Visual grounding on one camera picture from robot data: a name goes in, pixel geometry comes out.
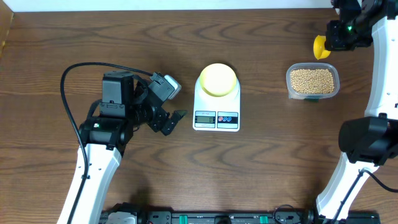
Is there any yellow plastic measuring scoop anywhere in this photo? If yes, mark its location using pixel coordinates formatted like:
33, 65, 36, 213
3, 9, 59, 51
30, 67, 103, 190
313, 35, 331, 60

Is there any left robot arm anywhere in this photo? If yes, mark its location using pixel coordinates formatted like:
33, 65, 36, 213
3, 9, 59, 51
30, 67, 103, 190
58, 71, 187, 223

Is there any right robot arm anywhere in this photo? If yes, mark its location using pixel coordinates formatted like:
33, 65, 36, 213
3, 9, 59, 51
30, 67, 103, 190
302, 0, 397, 223

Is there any white digital kitchen scale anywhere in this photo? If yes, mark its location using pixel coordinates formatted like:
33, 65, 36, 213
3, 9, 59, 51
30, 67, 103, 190
192, 78, 241, 132

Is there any pale yellow bowl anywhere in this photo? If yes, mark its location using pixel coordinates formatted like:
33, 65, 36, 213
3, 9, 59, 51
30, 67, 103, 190
199, 63, 238, 97

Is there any clear plastic container of soybeans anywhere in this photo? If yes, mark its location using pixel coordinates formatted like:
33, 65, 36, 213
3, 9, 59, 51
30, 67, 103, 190
286, 63, 340, 100

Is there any cardboard box at edge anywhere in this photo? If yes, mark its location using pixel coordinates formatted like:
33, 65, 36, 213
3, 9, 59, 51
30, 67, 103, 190
0, 0, 14, 55

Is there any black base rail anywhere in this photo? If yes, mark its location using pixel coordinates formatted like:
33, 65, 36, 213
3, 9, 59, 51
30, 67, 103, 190
99, 202, 382, 224

